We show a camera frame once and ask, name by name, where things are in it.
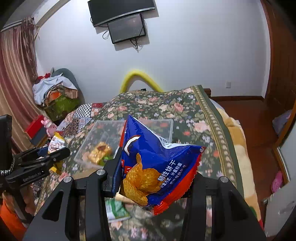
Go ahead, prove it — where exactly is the pink plush toy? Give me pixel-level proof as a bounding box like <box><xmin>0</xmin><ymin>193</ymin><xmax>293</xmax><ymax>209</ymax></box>
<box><xmin>41</xmin><ymin>117</ymin><xmax>57</xmax><ymax>138</ymax></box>

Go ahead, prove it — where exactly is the blue red biscuit bag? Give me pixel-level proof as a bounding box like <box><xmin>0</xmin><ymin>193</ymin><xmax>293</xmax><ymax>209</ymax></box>
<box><xmin>112</xmin><ymin>115</ymin><xmax>206</xmax><ymax>215</ymax></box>

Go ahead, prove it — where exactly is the wall-mounted black monitor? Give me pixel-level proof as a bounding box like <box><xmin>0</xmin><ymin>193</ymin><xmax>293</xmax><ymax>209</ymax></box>
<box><xmin>107</xmin><ymin>14</ymin><xmax>146</xmax><ymax>44</ymax></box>

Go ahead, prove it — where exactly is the red box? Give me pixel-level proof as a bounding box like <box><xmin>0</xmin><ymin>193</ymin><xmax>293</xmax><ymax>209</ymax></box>
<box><xmin>25</xmin><ymin>115</ymin><xmax>44</xmax><ymax>139</ymax></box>

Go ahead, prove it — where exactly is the green white snack packet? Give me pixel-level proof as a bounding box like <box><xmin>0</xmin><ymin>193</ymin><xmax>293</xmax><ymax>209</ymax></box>
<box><xmin>105</xmin><ymin>198</ymin><xmax>131</xmax><ymax>223</ymax></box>

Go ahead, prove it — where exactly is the clear plastic storage bin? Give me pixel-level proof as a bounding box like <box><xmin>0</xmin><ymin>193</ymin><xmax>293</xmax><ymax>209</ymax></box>
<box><xmin>74</xmin><ymin>119</ymin><xmax>173</xmax><ymax>168</ymax></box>

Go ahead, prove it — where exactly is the patchwork quilt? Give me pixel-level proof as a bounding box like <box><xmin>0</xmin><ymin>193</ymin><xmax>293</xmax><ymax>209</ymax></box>
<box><xmin>57</xmin><ymin>103</ymin><xmax>104</xmax><ymax>139</ymax></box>

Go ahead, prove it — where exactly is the pile of clothes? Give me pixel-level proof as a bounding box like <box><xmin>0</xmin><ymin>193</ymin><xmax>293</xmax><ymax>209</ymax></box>
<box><xmin>32</xmin><ymin>68</ymin><xmax>84</xmax><ymax>122</ymax></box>

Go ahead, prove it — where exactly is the large black television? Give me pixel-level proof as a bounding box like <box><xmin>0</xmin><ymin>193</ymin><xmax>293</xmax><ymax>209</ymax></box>
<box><xmin>88</xmin><ymin>0</ymin><xmax>155</xmax><ymax>27</ymax></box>

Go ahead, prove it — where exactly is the wooden door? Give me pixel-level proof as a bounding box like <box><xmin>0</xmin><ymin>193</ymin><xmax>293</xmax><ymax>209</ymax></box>
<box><xmin>261</xmin><ymin>1</ymin><xmax>295</xmax><ymax>184</ymax></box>

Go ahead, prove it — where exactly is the striped pink curtain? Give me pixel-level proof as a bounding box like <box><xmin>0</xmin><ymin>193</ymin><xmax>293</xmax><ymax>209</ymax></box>
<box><xmin>1</xmin><ymin>17</ymin><xmax>44</xmax><ymax>152</ymax></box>

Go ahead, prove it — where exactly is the yellow snack packet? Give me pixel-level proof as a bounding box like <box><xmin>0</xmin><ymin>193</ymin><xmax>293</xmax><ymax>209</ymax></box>
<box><xmin>48</xmin><ymin>132</ymin><xmax>66</xmax><ymax>175</ymax></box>

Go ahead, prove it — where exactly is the yellow curved foam tube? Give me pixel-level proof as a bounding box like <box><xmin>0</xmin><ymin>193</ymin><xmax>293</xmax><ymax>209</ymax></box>
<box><xmin>119</xmin><ymin>69</ymin><xmax>164</xmax><ymax>93</ymax></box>

